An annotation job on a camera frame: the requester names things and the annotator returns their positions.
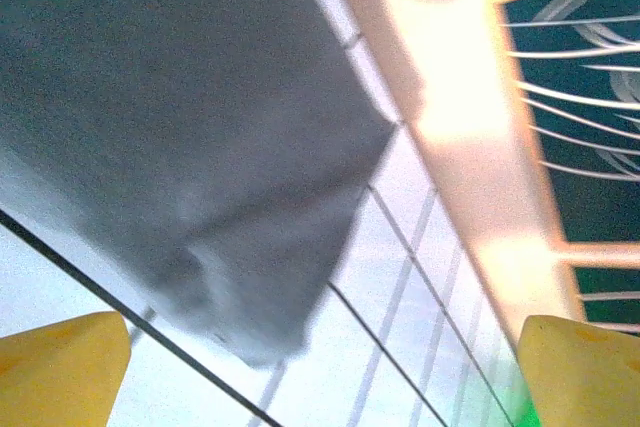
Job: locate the grey t-shirt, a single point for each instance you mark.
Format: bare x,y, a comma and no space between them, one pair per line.
175,122

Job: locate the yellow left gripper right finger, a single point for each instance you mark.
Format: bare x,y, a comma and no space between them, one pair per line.
585,377

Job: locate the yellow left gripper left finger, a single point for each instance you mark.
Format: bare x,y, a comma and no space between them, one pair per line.
55,372

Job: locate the dark panel with leaf drawing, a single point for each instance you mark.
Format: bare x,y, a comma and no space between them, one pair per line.
575,112

